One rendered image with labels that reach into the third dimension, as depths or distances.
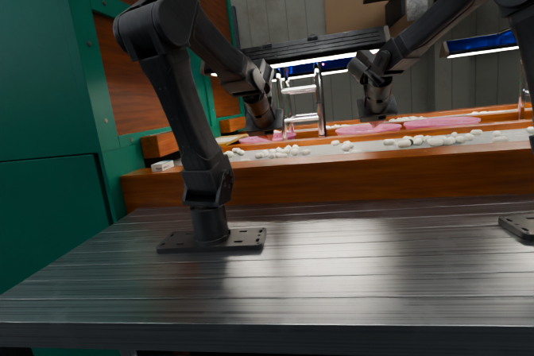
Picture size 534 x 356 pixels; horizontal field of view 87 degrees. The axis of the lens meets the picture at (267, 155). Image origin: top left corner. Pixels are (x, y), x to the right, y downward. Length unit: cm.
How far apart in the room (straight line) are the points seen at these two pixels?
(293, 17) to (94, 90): 264
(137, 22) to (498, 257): 59
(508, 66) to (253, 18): 257
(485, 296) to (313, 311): 20
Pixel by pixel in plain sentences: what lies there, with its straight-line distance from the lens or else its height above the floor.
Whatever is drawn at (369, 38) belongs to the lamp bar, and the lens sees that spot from 99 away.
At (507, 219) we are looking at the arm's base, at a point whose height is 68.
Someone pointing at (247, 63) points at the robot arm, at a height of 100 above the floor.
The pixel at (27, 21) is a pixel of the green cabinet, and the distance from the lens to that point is 99.
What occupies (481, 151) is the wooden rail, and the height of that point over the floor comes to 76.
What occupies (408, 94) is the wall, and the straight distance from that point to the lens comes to 332.
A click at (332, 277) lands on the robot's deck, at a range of 43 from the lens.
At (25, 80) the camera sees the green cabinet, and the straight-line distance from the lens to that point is 100.
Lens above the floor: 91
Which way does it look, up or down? 10 degrees down
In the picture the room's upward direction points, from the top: 7 degrees counter-clockwise
